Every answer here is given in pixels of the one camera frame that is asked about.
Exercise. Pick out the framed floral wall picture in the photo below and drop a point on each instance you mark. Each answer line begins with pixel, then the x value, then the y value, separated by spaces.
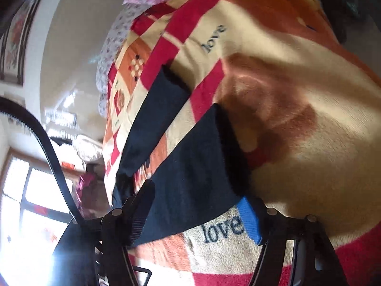
pixel 15 41

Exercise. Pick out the large floral pillow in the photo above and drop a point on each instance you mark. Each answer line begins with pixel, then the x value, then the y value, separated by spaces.
pixel 116 35

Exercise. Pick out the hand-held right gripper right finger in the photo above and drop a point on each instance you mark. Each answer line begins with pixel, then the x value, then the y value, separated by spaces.
pixel 250 220

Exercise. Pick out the printed patchwork blanket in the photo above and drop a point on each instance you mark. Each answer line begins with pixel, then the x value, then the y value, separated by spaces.
pixel 297 80

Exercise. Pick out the wooden glazed door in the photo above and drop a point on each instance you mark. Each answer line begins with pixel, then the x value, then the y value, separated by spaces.
pixel 18 190

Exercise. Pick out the black pants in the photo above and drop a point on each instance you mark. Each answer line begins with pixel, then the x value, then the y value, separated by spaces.
pixel 190 184

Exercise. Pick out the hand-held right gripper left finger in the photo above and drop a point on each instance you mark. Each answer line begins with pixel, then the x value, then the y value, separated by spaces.
pixel 143 211

